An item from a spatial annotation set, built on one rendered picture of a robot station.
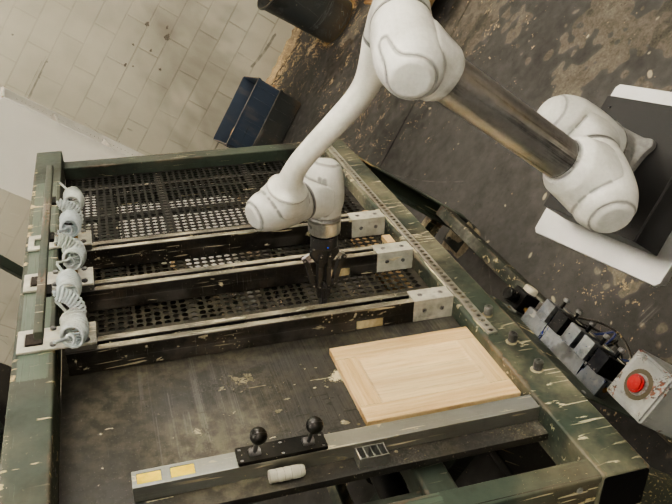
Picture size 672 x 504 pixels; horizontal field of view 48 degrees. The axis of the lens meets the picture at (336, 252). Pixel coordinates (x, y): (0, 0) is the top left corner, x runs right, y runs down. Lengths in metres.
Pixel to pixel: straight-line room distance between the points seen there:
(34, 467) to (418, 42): 1.12
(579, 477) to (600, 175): 0.66
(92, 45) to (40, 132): 1.57
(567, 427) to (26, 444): 1.18
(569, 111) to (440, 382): 0.74
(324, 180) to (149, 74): 5.21
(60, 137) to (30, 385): 3.85
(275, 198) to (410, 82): 0.53
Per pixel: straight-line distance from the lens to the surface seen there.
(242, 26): 7.20
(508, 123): 1.64
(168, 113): 7.11
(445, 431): 1.80
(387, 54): 1.47
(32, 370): 1.95
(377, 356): 2.03
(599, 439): 1.83
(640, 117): 2.16
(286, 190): 1.83
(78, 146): 5.63
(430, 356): 2.05
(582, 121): 1.93
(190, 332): 2.04
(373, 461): 1.72
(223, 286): 2.32
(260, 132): 6.23
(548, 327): 2.18
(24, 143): 5.62
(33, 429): 1.77
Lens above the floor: 2.29
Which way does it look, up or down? 29 degrees down
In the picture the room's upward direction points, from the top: 64 degrees counter-clockwise
